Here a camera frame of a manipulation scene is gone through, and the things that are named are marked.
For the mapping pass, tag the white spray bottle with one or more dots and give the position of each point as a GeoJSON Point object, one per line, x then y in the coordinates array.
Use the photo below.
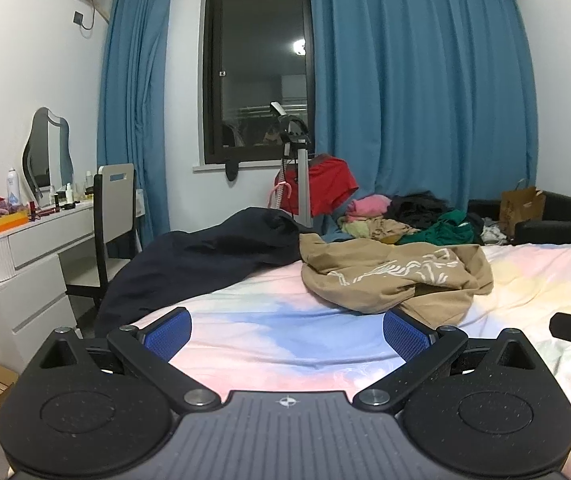
{"type": "Point", "coordinates": [13, 188]}

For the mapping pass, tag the black garment pile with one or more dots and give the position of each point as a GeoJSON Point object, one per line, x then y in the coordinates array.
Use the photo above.
{"type": "Point", "coordinates": [419, 210]}

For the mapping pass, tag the silver tripod stand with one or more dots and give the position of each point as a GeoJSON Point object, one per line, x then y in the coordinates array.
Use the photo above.
{"type": "Point", "coordinates": [295, 141]}

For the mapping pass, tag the blue curtain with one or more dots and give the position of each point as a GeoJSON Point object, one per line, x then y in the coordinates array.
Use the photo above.
{"type": "Point", "coordinates": [426, 95]}
{"type": "Point", "coordinates": [131, 121]}

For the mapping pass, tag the pink garment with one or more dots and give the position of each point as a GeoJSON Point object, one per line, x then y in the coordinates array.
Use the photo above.
{"type": "Point", "coordinates": [374, 205]}

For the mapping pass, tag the right blue curtain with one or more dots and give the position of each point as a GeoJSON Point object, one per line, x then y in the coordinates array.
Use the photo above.
{"type": "Point", "coordinates": [426, 95]}

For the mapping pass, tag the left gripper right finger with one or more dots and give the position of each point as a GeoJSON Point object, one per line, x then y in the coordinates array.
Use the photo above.
{"type": "Point", "coordinates": [427, 354]}

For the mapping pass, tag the red garment on stand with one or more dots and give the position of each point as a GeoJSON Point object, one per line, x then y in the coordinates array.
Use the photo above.
{"type": "Point", "coordinates": [331, 184]}

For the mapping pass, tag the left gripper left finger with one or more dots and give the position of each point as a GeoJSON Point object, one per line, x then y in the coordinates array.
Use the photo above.
{"type": "Point", "coordinates": [146, 353]}

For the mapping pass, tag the tan hoodie jacket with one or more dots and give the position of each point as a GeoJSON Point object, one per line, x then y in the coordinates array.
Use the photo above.
{"type": "Point", "coordinates": [435, 285]}

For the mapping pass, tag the pastel tie-dye bed sheet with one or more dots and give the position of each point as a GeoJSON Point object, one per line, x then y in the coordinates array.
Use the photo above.
{"type": "Point", "coordinates": [269, 333]}

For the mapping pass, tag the dark navy garment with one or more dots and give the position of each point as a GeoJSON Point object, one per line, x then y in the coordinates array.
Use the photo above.
{"type": "Point", "coordinates": [180, 265]}

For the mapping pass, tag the brown paper bag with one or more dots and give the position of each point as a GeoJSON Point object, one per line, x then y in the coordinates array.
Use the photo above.
{"type": "Point", "coordinates": [525, 202]}

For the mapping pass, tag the black armchair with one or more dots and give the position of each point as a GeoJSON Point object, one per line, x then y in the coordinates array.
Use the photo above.
{"type": "Point", "coordinates": [554, 228]}

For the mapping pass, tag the green garment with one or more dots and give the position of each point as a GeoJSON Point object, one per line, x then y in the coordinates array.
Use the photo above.
{"type": "Point", "coordinates": [455, 227]}

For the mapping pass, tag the olive tan garment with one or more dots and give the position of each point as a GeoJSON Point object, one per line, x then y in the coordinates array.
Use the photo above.
{"type": "Point", "coordinates": [384, 230]}

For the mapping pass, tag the left blue curtain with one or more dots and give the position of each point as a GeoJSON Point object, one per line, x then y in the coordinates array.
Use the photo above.
{"type": "Point", "coordinates": [131, 121]}

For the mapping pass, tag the white dressing table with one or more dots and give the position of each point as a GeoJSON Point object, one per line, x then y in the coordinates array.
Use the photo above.
{"type": "Point", "coordinates": [33, 298]}

